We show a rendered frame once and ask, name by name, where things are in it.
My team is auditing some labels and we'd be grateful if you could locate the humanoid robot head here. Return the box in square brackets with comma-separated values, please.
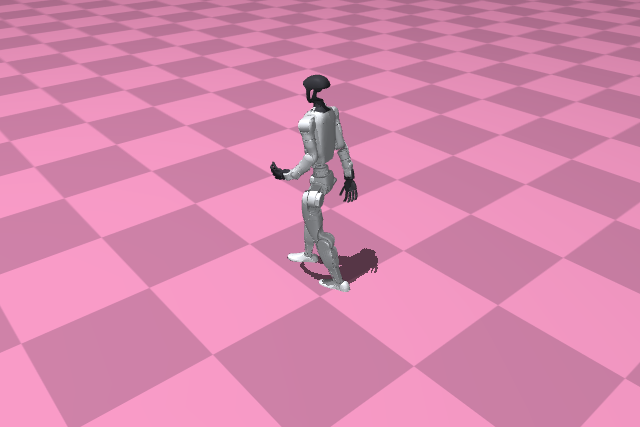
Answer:
[303, 75, 331, 113]

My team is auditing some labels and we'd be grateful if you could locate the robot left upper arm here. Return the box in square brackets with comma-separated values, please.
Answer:
[298, 115, 318, 165]

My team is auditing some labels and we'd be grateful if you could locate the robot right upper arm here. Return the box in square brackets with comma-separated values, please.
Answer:
[331, 106, 345, 150]

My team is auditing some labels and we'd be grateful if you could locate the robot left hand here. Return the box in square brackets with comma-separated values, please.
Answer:
[270, 161, 290, 180]

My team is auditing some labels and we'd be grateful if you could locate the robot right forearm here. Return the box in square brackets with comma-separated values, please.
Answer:
[337, 140, 353, 177]

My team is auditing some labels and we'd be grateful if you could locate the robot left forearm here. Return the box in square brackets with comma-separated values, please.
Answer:
[283, 155, 313, 181]

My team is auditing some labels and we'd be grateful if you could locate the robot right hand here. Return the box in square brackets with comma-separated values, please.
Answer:
[340, 169, 358, 203]

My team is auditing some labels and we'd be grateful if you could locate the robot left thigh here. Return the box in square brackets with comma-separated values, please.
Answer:
[302, 184, 335, 248]

